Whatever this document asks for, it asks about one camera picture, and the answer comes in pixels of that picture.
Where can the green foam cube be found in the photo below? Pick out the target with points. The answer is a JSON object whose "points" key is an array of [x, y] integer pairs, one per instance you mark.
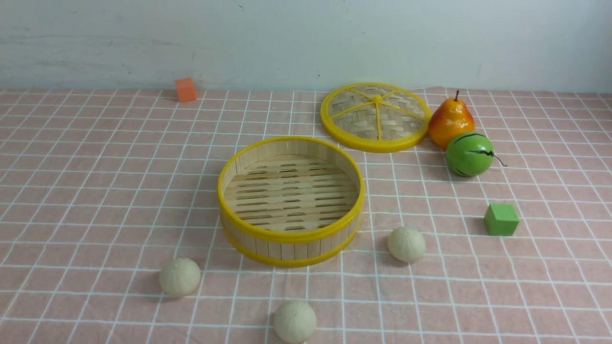
{"points": [[501, 220]]}

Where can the white bun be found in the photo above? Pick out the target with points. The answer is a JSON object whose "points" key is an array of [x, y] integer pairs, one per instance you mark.
{"points": [[180, 277], [406, 244], [295, 322]]}

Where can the orange toy pear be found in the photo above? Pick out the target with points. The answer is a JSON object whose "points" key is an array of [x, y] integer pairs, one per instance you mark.
{"points": [[449, 120]]}

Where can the bamboo steamer lid yellow rim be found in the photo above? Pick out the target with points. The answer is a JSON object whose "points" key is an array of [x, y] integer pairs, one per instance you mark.
{"points": [[375, 117]]}

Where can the green toy watermelon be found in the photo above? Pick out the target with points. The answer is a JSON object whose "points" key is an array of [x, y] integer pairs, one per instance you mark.
{"points": [[470, 154]]}

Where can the bamboo steamer tray yellow rim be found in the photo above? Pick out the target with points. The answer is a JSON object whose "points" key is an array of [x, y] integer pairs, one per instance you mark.
{"points": [[290, 201]]}

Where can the white bun front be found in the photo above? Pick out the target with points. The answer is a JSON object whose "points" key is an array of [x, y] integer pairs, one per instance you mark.
{"points": [[295, 322]]}

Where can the pink checkered tablecloth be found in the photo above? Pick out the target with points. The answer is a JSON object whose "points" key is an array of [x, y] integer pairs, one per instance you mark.
{"points": [[101, 189]]}

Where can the orange foam cube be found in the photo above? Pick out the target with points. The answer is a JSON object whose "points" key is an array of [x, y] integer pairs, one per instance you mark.
{"points": [[185, 90]]}

